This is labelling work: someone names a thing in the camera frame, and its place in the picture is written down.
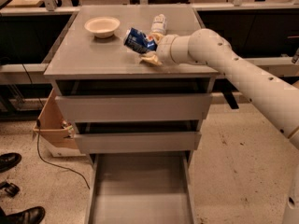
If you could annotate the black shoe upper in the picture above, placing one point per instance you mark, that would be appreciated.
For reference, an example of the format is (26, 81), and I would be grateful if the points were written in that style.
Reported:
(8, 161)

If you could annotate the grey middle drawer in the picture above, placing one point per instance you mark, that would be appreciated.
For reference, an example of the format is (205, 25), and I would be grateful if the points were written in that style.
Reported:
(136, 142)

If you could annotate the grey top drawer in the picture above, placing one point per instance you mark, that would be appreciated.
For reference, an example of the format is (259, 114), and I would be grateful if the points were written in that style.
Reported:
(134, 107)

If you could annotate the grey metal rail frame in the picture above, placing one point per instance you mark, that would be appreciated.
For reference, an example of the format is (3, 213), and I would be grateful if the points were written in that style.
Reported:
(264, 33)

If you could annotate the brown cardboard box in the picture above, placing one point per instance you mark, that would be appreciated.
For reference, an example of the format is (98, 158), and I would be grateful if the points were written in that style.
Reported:
(55, 130)

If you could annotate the blue pepsi can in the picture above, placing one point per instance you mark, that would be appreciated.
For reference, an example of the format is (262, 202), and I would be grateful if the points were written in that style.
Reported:
(138, 42)

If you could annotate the black caster wheel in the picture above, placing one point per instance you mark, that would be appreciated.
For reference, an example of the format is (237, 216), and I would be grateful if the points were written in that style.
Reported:
(11, 189)

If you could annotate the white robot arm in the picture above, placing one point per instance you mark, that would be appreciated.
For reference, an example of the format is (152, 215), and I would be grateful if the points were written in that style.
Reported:
(247, 169)

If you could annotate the grey drawer cabinet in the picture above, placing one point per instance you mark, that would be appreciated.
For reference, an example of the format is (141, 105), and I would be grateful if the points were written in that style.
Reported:
(85, 65)

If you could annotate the black shoe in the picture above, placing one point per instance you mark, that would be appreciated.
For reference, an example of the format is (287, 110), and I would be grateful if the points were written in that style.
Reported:
(32, 215)
(8, 161)

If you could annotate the white paper bowl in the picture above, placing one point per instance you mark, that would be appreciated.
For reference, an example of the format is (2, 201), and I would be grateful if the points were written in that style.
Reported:
(102, 27)

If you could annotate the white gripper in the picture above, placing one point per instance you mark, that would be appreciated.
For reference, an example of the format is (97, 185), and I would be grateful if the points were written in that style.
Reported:
(163, 48)

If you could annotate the black shoe lower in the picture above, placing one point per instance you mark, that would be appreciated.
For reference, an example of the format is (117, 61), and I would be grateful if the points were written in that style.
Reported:
(32, 215)

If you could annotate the grey open bottom drawer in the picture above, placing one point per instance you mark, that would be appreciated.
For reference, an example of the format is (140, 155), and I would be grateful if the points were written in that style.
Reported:
(141, 188)

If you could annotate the white plastic bottle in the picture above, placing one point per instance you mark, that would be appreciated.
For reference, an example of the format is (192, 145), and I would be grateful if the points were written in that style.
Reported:
(159, 24)

